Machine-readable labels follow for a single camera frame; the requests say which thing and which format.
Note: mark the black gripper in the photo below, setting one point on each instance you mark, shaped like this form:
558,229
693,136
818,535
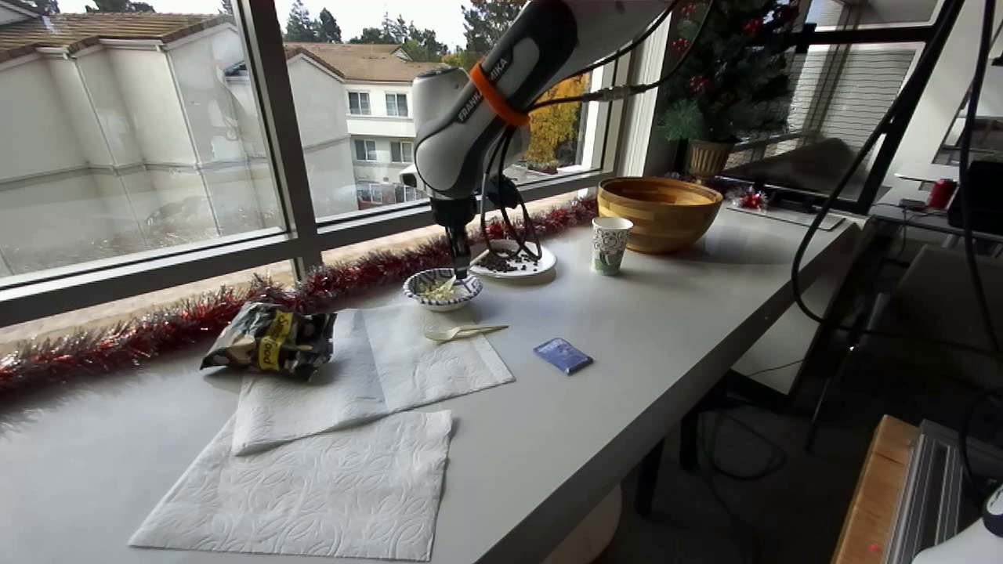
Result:
458,222

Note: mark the small patterned bowl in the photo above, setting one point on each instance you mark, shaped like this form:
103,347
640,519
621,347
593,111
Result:
423,299

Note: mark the patterned paper cup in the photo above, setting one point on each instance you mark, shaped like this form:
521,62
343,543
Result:
611,253

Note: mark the large wooden bowl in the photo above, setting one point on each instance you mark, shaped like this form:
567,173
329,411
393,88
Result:
668,225

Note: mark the red cup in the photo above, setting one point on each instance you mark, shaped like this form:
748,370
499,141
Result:
940,195

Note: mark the white plate with dark food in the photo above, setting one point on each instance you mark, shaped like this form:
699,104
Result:
521,269

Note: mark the cream plastic fork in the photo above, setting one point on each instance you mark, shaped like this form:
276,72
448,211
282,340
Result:
473,329

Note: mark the folded white paper towel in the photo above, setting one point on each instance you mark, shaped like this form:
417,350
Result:
417,378

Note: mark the blue packet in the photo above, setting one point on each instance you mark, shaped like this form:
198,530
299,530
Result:
563,356

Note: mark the white apartment building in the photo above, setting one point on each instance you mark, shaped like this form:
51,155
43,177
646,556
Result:
365,127

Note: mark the yellow leaved tree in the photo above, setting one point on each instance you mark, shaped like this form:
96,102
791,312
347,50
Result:
558,127

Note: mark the crumpled snack bag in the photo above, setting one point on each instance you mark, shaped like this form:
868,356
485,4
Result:
271,340

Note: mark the large white paper towel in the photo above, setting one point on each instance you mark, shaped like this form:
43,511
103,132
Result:
307,490

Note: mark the red ribbon bow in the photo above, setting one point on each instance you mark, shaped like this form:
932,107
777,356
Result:
753,200

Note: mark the round tan stool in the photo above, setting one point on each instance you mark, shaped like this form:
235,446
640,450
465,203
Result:
589,535

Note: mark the red tinsel garland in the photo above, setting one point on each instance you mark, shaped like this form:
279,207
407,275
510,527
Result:
103,347

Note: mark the wooden board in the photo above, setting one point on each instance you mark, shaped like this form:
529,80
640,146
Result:
873,502

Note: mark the dark chair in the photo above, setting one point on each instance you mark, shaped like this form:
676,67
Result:
940,347

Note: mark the black monitor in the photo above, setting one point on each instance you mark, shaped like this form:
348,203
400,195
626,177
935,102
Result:
981,204

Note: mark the dark window frame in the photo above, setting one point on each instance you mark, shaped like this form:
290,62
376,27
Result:
282,158

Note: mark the black partition frame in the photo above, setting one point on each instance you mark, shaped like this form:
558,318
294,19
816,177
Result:
906,104

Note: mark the aluminium rail frame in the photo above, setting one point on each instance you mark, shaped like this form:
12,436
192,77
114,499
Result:
940,490

